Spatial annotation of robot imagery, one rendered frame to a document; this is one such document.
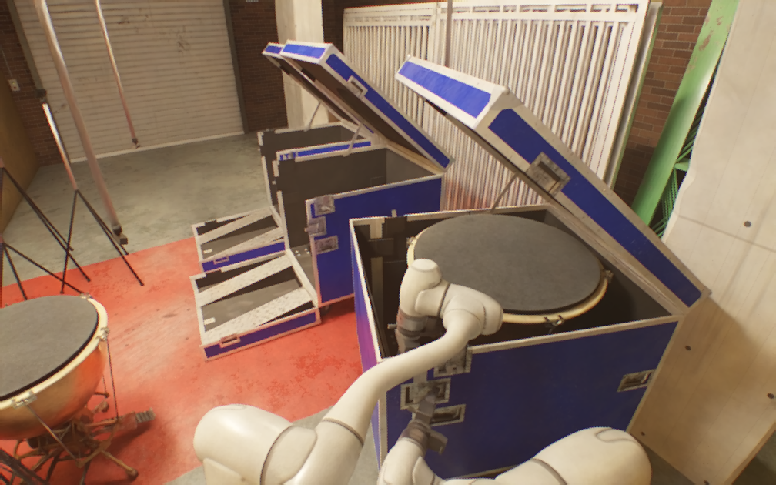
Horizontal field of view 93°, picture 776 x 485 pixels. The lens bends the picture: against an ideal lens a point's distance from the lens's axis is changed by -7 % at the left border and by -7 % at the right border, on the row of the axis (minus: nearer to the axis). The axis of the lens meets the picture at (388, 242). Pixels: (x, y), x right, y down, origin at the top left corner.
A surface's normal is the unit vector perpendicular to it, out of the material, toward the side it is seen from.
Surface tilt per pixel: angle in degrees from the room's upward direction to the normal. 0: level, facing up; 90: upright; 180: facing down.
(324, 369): 0
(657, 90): 90
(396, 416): 90
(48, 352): 0
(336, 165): 90
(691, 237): 90
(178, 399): 0
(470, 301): 16
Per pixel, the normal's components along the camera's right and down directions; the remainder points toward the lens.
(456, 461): 0.17, 0.48
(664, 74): -0.85, 0.27
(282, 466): -0.12, -0.59
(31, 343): -0.01, -0.87
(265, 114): 0.53, 0.41
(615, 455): 0.15, -0.78
